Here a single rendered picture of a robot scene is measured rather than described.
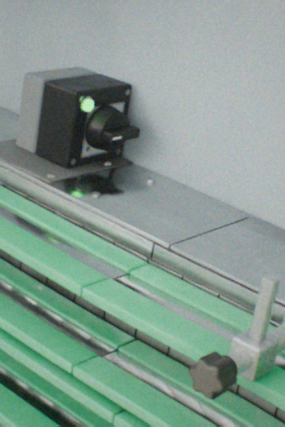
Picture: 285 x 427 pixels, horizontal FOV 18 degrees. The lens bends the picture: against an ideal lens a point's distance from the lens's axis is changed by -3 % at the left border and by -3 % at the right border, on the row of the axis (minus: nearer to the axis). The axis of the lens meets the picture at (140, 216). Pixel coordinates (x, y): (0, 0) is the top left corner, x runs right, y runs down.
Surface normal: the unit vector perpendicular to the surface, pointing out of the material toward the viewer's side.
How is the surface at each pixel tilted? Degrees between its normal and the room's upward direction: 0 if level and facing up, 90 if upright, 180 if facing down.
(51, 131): 0
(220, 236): 90
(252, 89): 0
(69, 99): 0
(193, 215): 90
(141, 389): 90
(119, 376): 90
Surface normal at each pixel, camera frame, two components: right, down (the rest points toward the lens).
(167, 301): 0.15, -0.91
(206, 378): -0.66, 0.20
